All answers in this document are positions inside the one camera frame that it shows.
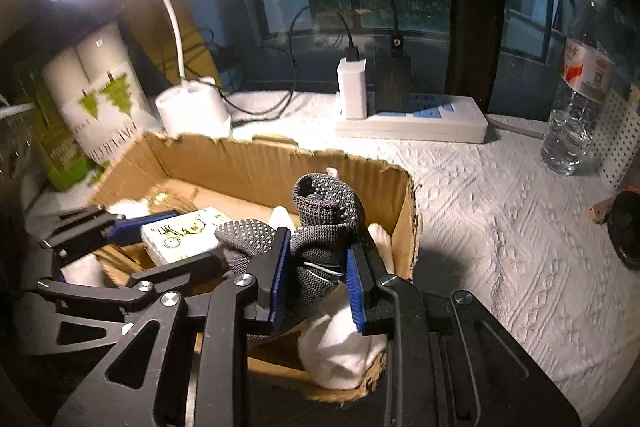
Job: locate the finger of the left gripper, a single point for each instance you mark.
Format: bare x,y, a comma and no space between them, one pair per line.
94,227
150,281

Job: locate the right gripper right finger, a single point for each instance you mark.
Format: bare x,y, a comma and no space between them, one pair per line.
450,362

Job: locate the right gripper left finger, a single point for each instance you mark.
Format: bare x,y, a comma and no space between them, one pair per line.
186,355

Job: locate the white napkin pack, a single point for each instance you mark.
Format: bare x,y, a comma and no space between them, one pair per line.
177,238

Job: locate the brown fuzzy ball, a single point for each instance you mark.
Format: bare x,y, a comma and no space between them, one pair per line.
163,199

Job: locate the white knit glove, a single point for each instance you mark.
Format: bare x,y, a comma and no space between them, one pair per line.
333,353

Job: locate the grey dotted sock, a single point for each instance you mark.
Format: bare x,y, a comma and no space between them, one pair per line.
245,239

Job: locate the green snack package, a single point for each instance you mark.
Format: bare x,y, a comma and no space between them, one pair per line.
50,131

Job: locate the open cardboard box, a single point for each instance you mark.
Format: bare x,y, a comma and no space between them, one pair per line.
246,179

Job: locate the white embossed table cloth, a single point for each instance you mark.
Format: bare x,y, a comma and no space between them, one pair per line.
498,223

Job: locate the paper cup pack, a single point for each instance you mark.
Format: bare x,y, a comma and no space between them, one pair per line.
99,95

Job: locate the black round lid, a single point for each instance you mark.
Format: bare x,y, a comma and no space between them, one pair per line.
622,223

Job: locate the yellow curtain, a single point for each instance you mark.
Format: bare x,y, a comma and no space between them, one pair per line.
147,24

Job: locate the white power strip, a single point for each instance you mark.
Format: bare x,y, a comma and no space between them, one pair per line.
432,117

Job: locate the white usb charger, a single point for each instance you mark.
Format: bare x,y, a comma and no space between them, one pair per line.
352,90

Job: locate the white perforated basket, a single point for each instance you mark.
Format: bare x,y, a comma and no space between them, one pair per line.
615,146

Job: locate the dark power adapter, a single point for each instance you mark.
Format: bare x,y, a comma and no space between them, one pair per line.
392,78

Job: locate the clear water bottle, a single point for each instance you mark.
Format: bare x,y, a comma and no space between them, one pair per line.
586,72

